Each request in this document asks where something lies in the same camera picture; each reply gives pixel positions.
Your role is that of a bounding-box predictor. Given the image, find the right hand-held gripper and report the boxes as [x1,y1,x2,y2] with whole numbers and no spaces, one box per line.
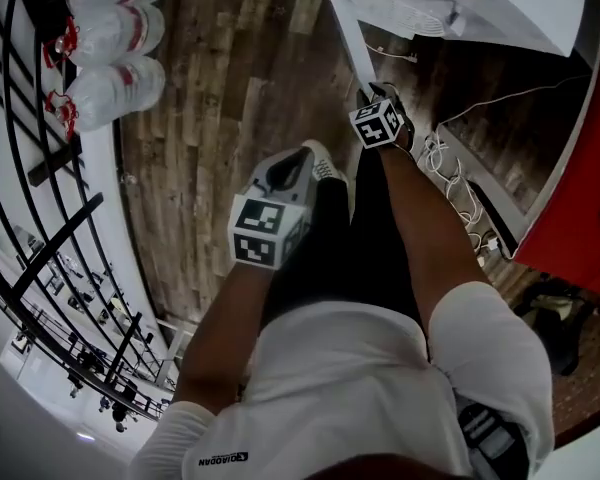
[348,81,416,150]

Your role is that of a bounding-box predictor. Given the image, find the white water dispenser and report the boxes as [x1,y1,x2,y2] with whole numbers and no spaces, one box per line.
[327,0,589,97]

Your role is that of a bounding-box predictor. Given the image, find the person's left white shoe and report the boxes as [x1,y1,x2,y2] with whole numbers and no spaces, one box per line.
[299,139,351,189]

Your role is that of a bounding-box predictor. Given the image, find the black metal railing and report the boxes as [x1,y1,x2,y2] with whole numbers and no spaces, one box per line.
[0,0,179,424]

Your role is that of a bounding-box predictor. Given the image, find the person's white shirt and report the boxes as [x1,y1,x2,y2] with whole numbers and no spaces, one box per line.
[129,280,556,480]

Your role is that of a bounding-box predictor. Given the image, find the person's black trousers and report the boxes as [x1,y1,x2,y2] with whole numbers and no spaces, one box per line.
[264,142,434,329]

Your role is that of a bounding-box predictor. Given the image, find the person's left forearm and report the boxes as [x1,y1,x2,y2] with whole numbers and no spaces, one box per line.
[172,262,276,414]

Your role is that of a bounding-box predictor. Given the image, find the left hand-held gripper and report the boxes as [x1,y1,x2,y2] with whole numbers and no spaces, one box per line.
[228,146,319,271]

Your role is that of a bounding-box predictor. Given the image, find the black harness strap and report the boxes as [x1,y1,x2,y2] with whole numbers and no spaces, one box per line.
[457,402,529,480]

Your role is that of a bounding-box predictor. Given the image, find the person's right forearm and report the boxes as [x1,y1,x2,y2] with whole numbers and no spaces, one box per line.
[377,140,494,319]

